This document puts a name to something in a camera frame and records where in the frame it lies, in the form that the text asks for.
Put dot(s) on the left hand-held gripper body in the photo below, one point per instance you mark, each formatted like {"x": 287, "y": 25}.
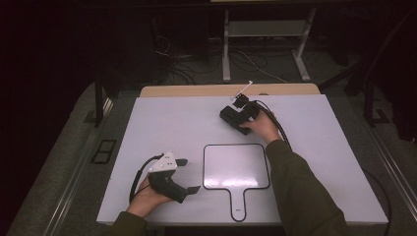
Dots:
{"x": 165, "y": 185}

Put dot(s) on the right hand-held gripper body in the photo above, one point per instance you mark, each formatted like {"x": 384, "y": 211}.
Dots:
{"x": 251, "y": 109}

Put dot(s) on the black eraser block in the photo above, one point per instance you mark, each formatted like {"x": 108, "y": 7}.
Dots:
{"x": 231, "y": 115}

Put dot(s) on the person's right hand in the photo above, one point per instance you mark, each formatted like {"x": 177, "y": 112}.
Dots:
{"x": 265, "y": 126}

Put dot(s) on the person's left hand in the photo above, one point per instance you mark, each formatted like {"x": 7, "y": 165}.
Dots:
{"x": 144, "y": 201}

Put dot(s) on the wooden table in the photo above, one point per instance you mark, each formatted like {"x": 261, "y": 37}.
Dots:
{"x": 196, "y": 90}

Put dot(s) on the white metal stand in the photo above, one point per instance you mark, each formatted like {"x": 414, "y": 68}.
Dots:
{"x": 265, "y": 29}

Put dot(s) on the black metal stand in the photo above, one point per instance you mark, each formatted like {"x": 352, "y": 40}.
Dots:
{"x": 98, "y": 105}
{"x": 369, "y": 105}

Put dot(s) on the metal floor rail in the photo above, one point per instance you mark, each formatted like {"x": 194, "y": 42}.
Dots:
{"x": 70, "y": 187}
{"x": 396, "y": 173}

